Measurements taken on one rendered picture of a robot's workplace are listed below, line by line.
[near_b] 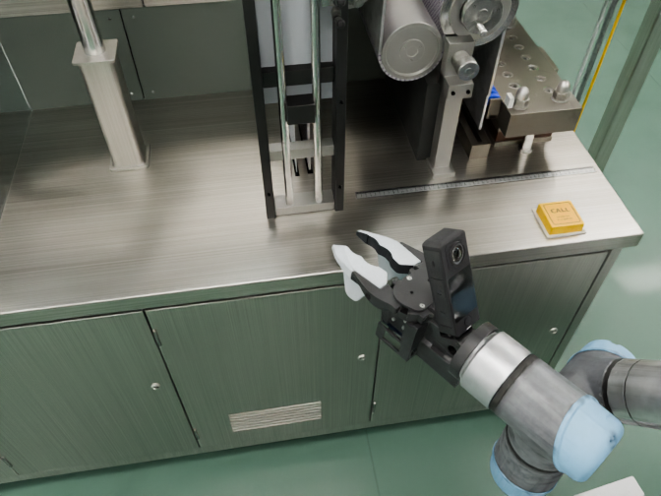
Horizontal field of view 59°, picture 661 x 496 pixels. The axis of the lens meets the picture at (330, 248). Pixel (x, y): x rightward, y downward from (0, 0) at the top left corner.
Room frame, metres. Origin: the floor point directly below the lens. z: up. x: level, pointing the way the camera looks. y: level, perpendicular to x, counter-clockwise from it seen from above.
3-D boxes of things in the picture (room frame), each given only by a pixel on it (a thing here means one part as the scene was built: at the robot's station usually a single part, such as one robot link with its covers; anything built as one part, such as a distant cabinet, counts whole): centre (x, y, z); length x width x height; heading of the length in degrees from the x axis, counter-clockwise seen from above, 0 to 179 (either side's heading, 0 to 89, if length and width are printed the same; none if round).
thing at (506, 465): (0.28, -0.24, 1.12); 0.11 x 0.08 x 0.11; 133
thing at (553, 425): (0.26, -0.23, 1.21); 0.11 x 0.08 x 0.09; 43
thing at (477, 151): (1.18, -0.31, 0.92); 0.28 x 0.04 x 0.04; 9
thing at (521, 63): (1.23, -0.43, 1.00); 0.40 x 0.16 x 0.06; 9
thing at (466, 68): (0.96, -0.25, 1.18); 0.04 x 0.02 x 0.04; 99
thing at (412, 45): (1.15, -0.14, 1.18); 0.26 x 0.12 x 0.12; 9
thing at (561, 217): (0.84, -0.47, 0.91); 0.07 x 0.07 x 0.02; 9
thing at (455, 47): (1.00, -0.25, 1.05); 0.06 x 0.05 x 0.31; 9
